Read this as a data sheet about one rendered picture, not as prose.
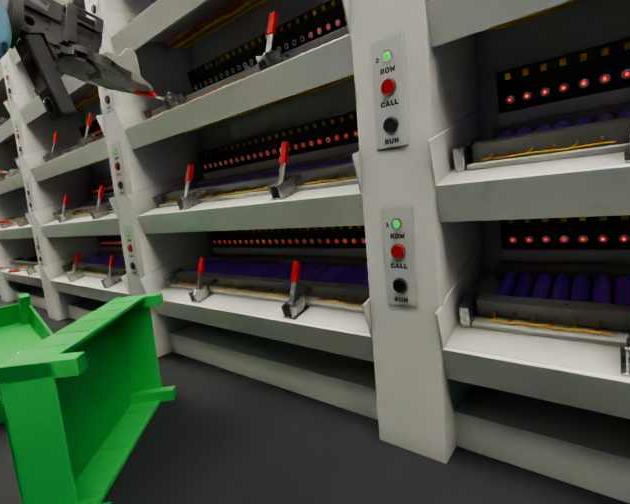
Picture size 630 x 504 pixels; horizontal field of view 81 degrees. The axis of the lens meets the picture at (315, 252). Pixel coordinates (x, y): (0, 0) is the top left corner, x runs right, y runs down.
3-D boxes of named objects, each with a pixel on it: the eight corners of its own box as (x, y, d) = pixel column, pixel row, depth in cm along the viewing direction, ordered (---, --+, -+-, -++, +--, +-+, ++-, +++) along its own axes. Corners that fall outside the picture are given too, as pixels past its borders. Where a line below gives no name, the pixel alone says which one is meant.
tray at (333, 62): (358, 72, 47) (341, -14, 44) (132, 149, 85) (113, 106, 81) (418, 61, 61) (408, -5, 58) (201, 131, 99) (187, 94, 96)
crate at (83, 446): (29, 544, 40) (107, 531, 41) (-8, 367, 37) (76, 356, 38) (133, 401, 70) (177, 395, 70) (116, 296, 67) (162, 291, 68)
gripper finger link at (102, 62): (135, 68, 62) (75, 42, 56) (134, 77, 62) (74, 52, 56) (123, 77, 66) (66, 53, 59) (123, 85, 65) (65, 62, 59)
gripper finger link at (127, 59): (161, 59, 67) (106, 33, 60) (158, 91, 67) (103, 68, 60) (153, 64, 69) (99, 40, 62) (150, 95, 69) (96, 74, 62)
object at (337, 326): (378, 363, 52) (356, 276, 47) (156, 313, 90) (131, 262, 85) (429, 290, 66) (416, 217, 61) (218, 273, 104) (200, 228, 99)
